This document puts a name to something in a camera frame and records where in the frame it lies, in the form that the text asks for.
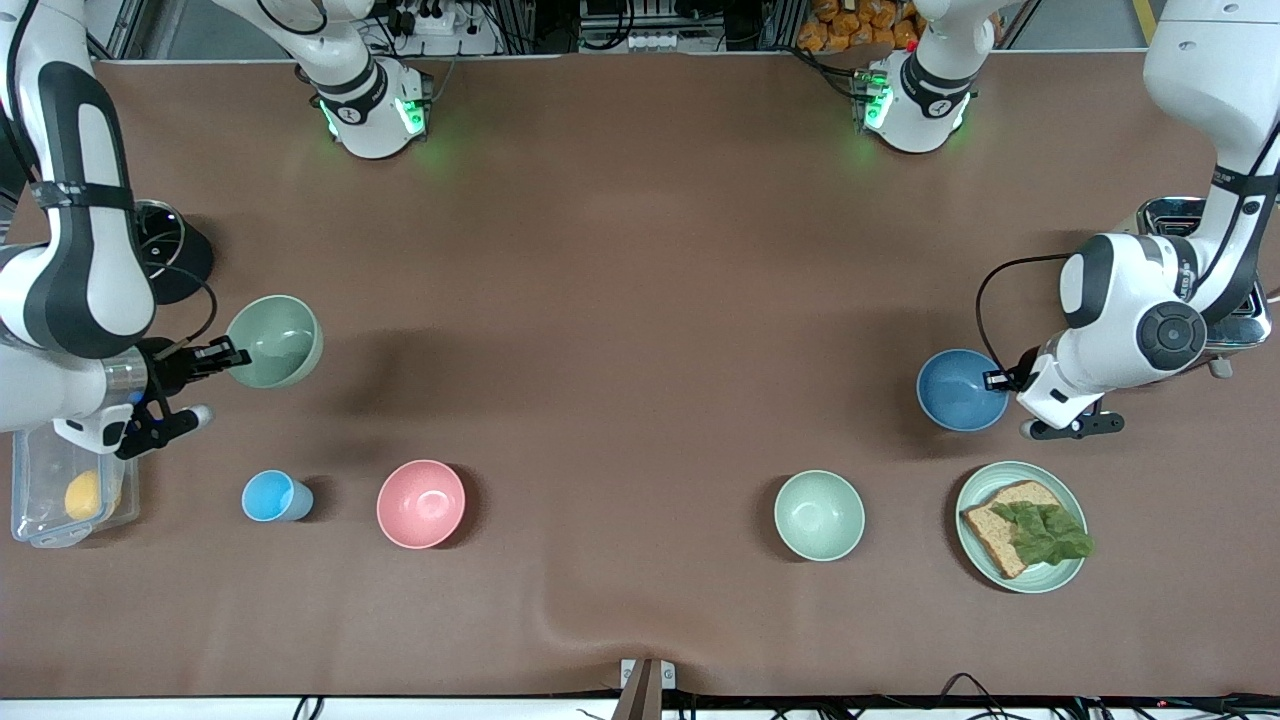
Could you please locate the blue bowl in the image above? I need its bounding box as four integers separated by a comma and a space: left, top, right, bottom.
916, 349, 1011, 433

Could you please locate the sage green bowl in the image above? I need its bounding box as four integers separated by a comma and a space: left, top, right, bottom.
226, 294, 324, 390

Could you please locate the mint green bowl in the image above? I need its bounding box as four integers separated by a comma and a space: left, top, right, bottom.
773, 470, 866, 562

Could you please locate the pink bowl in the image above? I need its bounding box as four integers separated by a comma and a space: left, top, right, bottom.
376, 459, 467, 550

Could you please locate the light blue cup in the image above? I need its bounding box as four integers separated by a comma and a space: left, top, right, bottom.
241, 470, 315, 523

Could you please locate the brown bread slice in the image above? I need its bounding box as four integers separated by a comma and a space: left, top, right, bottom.
960, 480, 1063, 580

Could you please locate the yellow lemon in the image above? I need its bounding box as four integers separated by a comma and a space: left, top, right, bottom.
64, 470, 104, 522

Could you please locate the green lettuce leaf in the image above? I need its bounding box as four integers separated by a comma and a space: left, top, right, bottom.
990, 500, 1096, 567

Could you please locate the clear plastic lidded container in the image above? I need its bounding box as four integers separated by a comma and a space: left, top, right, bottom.
10, 425, 141, 549

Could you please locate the pale green plate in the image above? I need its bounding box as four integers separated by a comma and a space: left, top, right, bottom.
955, 460, 1089, 595

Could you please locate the beige chrome toaster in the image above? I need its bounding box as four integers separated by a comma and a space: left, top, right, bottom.
1138, 196, 1274, 379

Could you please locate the brown table cloth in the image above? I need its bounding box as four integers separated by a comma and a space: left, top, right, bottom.
0, 52, 1280, 699

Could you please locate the bag of orange snacks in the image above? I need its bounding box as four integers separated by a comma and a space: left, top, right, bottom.
797, 0, 926, 53

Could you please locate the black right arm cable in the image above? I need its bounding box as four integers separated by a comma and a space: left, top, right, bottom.
140, 260, 219, 351

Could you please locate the black pot with blue handle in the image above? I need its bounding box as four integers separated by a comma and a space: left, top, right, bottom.
135, 200, 214, 306

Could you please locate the aluminium frame rail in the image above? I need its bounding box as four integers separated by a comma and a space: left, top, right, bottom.
85, 0, 151, 63

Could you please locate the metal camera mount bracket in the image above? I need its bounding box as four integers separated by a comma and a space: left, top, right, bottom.
618, 657, 677, 720

